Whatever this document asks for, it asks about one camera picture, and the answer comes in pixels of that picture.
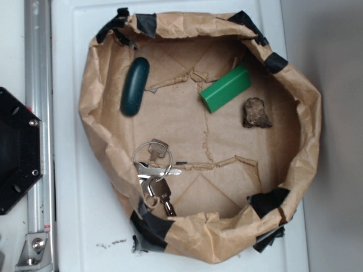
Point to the silver key with square head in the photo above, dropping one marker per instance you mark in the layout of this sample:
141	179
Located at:
161	190

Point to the metal corner bracket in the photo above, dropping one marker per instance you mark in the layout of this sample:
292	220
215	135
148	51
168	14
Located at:
36	253

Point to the long silver key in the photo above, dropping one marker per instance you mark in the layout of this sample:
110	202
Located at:
144	171

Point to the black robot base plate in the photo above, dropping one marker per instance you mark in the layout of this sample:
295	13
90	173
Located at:
21	165

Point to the brown paper bag tray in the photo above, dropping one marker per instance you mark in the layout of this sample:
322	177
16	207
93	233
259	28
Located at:
237	183

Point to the brass square-head key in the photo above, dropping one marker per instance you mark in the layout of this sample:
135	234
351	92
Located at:
157	149

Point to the dark green oval case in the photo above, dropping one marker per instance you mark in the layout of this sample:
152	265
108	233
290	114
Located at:
134	86

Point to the aluminium extrusion rail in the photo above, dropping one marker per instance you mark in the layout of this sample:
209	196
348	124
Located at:
38	74

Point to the green plastic block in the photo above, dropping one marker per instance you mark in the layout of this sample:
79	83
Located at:
226	88

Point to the brown rough rock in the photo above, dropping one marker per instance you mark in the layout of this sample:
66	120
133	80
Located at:
254	114

